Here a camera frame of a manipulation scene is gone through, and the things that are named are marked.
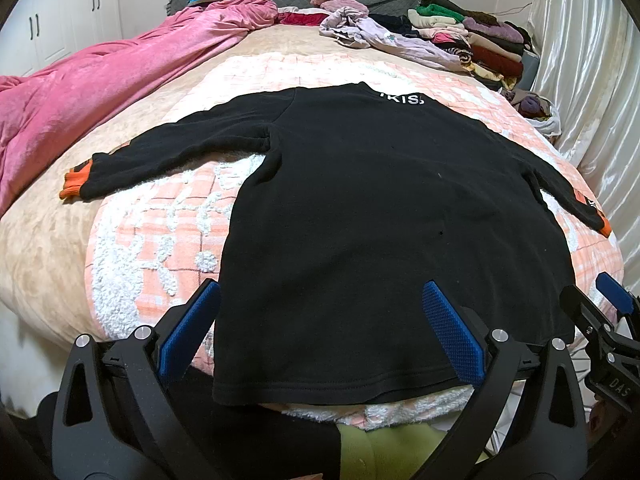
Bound white satin curtain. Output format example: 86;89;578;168
529;0;639;272

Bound black sweater orange cuffs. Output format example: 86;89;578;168
62;82;611;405

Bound pink velvet duvet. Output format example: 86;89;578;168
1;0;278;210

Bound lilac crumpled garment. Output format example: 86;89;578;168
319;6;470;74

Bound white wardrobe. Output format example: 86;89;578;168
1;0;122;76

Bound dark red cloth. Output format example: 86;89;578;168
277;10;329;26

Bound stack of folded clothes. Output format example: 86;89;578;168
382;0;534;92

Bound white bag with clothes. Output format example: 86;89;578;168
502;88;561;140

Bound beige plush bed sheet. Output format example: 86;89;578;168
0;23;352;356

